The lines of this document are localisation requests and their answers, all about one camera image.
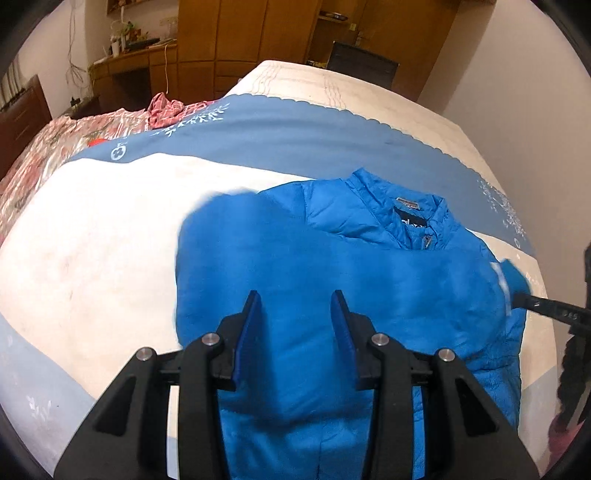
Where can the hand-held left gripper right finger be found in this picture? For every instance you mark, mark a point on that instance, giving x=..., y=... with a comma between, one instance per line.
x=345, y=341

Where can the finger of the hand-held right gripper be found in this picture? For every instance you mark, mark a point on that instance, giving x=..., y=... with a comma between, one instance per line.
x=554, y=311

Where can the striped curtain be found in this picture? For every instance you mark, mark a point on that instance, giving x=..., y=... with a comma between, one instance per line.
x=9, y=85

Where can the potted plant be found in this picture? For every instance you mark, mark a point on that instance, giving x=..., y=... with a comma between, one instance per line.
x=127, y=33

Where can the blue and white blanket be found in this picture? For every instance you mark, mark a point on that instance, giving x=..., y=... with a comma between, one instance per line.
x=92, y=254

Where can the red patterned cloth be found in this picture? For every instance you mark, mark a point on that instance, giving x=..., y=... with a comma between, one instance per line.
x=164, y=110

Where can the wooden wall shelf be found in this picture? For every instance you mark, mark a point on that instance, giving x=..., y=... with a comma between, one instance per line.
x=138, y=5

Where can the dark wooden headboard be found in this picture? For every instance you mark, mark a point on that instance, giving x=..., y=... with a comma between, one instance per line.
x=23, y=120

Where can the pink floral quilt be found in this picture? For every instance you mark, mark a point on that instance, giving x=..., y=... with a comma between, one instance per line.
x=41, y=152

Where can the white cup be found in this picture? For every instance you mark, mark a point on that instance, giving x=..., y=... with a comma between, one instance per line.
x=114, y=48

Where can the person's pink garment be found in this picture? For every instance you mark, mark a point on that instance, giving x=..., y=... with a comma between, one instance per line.
x=563, y=443

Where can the wooden desk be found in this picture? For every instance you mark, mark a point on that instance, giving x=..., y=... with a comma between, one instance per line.
x=134, y=74

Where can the black chair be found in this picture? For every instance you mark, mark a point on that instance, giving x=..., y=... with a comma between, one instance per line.
x=364, y=64

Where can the wooden wardrobe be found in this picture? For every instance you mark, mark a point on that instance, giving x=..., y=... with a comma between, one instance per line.
x=240, y=37

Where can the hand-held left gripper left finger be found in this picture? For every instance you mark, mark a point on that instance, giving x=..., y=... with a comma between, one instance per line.
x=247, y=341

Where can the blue puffer jacket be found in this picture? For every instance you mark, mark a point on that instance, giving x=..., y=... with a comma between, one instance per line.
x=295, y=258

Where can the person's right hand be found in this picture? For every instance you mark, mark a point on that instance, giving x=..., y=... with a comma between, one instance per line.
x=575, y=369

